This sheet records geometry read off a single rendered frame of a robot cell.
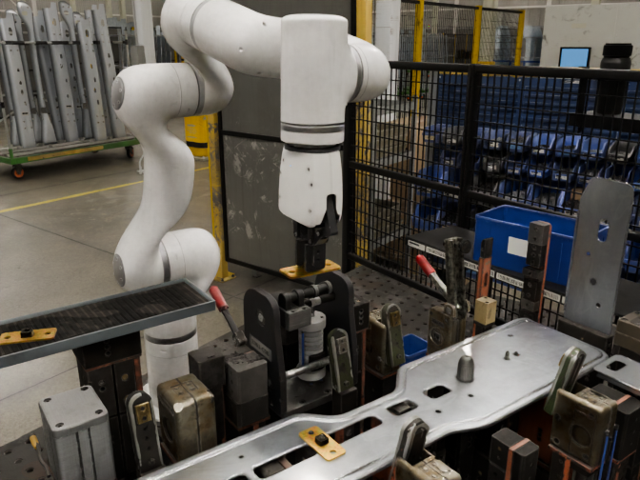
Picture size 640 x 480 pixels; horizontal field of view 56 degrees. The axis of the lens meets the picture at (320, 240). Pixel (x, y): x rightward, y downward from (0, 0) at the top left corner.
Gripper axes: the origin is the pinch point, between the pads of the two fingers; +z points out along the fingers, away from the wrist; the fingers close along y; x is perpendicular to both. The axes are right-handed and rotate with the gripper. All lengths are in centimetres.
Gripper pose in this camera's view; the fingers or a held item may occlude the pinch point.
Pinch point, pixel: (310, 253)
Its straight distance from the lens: 84.8
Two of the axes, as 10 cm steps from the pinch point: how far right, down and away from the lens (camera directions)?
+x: 8.5, -1.5, 5.0
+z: -0.2, 9.5, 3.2
